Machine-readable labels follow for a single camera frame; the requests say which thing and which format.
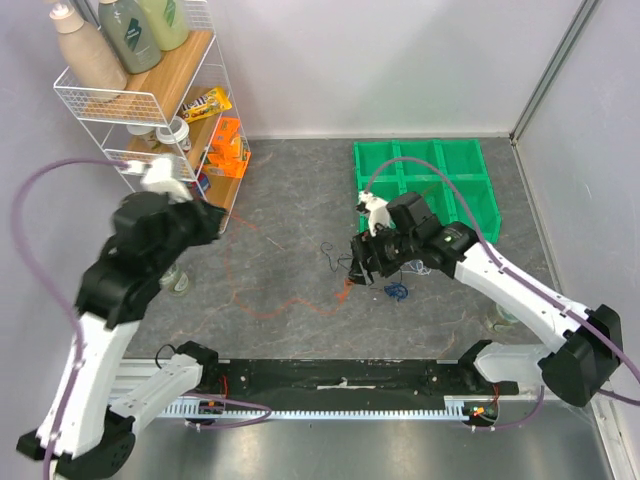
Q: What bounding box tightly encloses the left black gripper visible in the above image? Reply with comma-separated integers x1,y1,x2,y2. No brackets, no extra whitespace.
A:
153,182,231,271

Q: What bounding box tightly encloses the black wire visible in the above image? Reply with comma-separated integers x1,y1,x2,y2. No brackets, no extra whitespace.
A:
319,242,356,274

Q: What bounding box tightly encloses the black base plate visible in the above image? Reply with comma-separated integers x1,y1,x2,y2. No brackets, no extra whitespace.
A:
194,359,519,399

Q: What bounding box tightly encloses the dark green bottle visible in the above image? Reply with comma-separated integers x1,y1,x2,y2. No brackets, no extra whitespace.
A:
98,0,162,74

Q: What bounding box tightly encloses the beige pump bottle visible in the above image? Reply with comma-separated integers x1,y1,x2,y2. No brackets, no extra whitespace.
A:
49,1,127,102

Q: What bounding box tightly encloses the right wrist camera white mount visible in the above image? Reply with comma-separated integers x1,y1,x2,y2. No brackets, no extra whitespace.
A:
356,190,391,237

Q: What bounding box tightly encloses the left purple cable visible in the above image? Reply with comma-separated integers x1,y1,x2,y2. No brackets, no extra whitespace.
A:
10,158,274,480

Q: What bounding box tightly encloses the orange snack box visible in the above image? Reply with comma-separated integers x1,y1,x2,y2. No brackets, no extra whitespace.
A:
202,117,251,179

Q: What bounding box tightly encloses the clear glass bottle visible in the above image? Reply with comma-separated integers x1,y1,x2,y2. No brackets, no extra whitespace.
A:
159,263,190,296

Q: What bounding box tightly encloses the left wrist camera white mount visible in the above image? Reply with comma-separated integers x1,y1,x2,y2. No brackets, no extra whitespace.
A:
123,153,193,203

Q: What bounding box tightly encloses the orange wire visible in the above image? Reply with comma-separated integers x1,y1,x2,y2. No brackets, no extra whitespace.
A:
219,184,441,319

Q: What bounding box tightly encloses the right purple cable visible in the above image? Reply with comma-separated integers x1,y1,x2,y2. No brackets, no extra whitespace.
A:
363,157,640,431

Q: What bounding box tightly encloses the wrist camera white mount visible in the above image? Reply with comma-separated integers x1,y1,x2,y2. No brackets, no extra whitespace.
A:
356,190,391,237
123,153,193,203

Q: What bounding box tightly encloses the white wire shelf rack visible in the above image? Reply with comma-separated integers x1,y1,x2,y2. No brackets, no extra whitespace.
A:
54,1,242,211

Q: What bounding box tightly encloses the light green bottle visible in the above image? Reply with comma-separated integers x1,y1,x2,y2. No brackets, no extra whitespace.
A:
138,0,190,52

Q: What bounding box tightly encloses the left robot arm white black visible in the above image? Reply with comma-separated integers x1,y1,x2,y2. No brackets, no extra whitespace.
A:
16,192,227,479

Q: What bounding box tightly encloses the yellow candy bag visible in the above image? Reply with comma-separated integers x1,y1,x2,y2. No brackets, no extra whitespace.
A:
179,86,233,124

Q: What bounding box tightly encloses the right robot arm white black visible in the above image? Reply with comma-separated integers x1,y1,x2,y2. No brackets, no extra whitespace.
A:
349,191,622,407

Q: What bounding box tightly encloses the slotted cable duct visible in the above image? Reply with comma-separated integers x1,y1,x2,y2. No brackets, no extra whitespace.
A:
158,397,469,421

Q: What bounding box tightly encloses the green six-compartment bin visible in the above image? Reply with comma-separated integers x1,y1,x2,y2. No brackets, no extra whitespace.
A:
353,139,502,243

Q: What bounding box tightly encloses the purple cable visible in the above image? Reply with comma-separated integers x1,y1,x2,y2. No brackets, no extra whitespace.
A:
10,158,274,480
363,157,640,431

